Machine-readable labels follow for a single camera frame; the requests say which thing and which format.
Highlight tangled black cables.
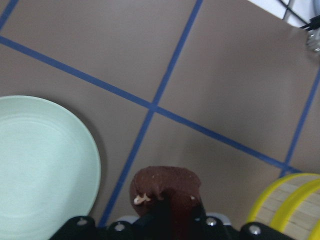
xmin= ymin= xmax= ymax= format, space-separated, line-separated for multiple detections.
xmin=276 ymin=0 xmax=320 ymax=32

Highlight light green round plate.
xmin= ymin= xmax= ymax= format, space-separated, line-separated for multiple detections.
xmin=0 ymin=95 xmax=101 ymax=240

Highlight brown half-moon bun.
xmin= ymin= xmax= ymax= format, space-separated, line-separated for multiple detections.
xmin=129 ymin=166 xmax=202 ymax=240

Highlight yellow-rimmed bamboo steamer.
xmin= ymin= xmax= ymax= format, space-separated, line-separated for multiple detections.
xmin=247 ymin=173 xmax=320 ymax=225
xmin=270 ymin=178 xmax=320 ymax=240

